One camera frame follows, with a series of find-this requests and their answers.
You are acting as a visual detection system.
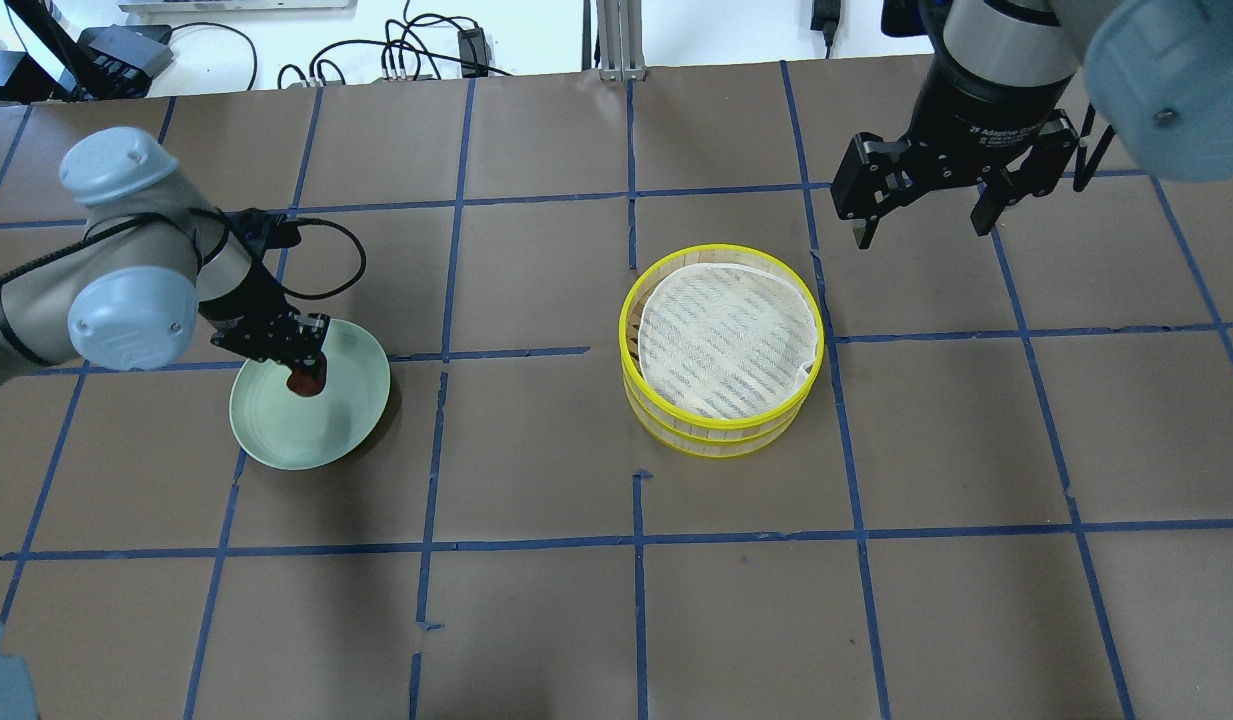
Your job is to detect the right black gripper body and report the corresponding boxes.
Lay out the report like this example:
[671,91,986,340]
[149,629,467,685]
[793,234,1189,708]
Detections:
[899,55,1071,196]

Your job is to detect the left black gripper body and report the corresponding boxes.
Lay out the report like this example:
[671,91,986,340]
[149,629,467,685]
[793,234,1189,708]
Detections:
[197,260,332,370]

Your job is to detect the dark red bun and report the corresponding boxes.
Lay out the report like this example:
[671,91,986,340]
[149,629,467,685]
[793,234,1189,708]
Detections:
[284,353,328,398]

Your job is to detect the yellow steamer layer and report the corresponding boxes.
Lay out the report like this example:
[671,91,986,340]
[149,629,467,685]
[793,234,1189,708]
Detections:
[619,243,826,445]
[624,383,805,459]

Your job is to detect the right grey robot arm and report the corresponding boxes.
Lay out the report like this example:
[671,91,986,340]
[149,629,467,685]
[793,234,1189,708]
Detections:
[831,1,1233,250]

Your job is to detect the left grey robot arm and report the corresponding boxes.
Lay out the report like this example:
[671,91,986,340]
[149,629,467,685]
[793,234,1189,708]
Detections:
[0,126,330,397]

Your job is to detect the upper white steamer cloth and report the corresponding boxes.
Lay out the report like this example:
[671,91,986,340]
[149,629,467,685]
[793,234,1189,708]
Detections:
[636,263,821,420]

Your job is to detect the light green plate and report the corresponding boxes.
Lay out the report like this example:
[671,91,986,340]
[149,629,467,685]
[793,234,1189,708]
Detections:
[228,318,392,471]

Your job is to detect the black electronics box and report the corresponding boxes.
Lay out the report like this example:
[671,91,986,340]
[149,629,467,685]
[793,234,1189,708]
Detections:
[78,23,173,100]

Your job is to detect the black power adapter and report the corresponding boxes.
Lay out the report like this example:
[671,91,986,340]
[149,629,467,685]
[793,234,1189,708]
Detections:
[457,27,491,78]

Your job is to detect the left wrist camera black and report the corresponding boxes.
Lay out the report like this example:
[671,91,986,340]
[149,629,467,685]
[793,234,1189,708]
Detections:
[226,208,302,259]

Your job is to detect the black camera cable left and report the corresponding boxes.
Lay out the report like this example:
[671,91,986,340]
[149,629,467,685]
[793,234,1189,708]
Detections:
[281,215,367,301]

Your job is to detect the aluminium frame post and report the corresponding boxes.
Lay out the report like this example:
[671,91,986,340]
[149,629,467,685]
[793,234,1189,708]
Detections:
[594,0,647,83]

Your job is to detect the black cables on desk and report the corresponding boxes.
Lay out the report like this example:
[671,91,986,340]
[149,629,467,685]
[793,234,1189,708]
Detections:
[166,0,512,91]

